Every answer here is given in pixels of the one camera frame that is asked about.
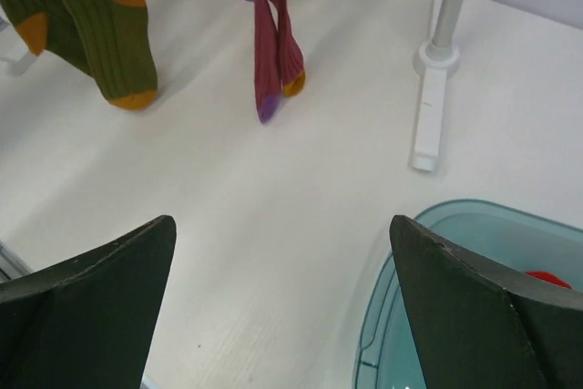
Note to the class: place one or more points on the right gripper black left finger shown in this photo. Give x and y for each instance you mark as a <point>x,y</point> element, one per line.
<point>88,322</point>

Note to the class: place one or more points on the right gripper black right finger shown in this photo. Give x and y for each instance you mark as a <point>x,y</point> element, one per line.
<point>477,323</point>

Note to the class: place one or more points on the olive orange striped sock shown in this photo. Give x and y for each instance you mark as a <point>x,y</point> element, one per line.
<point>47,25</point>

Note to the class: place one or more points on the red sock in basin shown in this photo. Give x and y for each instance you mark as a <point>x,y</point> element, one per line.
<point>549,278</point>

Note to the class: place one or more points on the blue plastic basin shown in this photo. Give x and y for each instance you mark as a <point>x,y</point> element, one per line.
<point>385,355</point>

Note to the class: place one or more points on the white drying rack stand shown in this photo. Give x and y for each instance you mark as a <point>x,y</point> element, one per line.
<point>435,61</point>

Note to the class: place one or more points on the purple orange hanging sock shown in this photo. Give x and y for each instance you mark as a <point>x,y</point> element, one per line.
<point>278,60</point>

